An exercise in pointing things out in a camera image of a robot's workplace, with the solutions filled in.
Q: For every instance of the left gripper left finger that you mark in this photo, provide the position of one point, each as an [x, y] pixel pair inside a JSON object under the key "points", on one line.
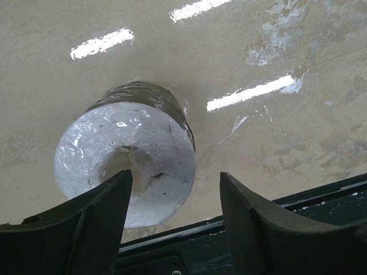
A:
{"points": [[80, 236]]}

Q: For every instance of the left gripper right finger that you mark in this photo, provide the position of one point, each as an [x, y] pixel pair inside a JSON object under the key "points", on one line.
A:
{"points": [[265, 238]]}

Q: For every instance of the white and grey towel roll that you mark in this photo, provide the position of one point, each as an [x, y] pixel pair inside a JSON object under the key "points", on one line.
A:
{"points": [[138, 126]]}

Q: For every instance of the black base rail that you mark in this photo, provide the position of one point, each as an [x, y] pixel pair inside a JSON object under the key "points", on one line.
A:
{"points": [[202, 248]]}

